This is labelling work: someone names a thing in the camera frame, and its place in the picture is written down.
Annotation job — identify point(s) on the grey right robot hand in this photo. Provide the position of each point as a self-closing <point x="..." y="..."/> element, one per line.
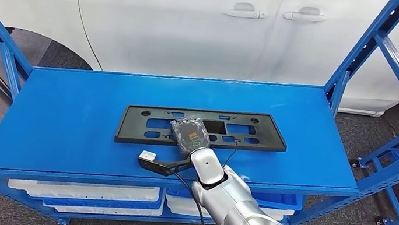
<point x="190" y="134"/>

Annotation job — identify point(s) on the black plastic plate frame part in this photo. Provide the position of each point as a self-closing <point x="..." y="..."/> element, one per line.
<point x="134" y="130"/>

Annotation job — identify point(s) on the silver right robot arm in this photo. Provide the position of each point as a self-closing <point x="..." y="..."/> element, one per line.
<point x="233" y="206"/>

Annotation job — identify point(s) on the blue metal shelf rack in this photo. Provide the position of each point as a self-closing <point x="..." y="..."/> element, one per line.
<point x="66" y="116"/>

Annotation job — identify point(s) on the white plastic bin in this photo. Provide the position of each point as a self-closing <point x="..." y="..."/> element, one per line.
<point x="178" y="204"/>
<point x="87" y="189"/>
<point x="111" y="212"/>

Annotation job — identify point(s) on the white car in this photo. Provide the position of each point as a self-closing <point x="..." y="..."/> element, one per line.
<point x="176" y="26"/>

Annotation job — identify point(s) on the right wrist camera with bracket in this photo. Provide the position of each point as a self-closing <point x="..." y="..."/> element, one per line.
<point x="151" y="163"/>

